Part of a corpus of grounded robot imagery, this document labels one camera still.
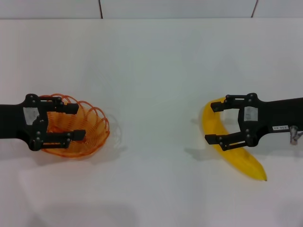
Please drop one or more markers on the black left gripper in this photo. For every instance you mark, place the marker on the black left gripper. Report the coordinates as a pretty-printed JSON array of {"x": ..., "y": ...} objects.
[{"x": 14, "y": 121}]

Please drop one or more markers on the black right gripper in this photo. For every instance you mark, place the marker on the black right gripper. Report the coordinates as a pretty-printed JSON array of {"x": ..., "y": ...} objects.
[{"x": 277, "y": 114}]

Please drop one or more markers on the yellow banana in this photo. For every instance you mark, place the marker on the yellow banana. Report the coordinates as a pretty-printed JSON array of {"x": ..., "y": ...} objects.
[{"x": 213, "y": 127}]

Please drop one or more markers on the silver metal fitting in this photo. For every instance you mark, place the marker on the silver metal fitting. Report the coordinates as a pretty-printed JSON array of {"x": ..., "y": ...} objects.
[{"x": 294, "y": 134}]

